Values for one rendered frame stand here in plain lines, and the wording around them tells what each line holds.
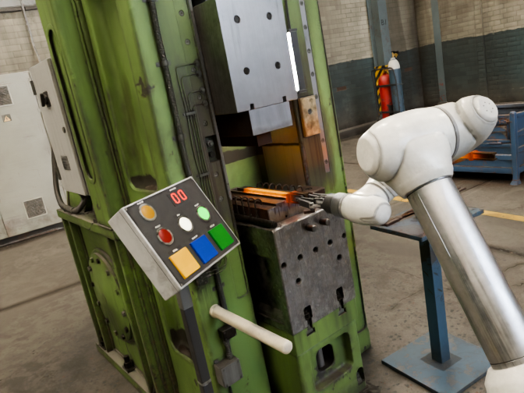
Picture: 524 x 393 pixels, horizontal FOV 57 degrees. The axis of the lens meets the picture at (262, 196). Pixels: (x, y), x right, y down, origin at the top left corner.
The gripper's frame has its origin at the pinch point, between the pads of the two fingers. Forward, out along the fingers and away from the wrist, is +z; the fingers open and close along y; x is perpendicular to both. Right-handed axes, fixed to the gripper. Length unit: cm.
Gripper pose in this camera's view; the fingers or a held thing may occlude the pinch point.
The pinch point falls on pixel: (299, 197)
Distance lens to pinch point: 187.5
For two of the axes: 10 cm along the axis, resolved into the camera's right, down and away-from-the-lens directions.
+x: -1.6, -9.5, -2.7
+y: 7.7, -2.9, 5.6
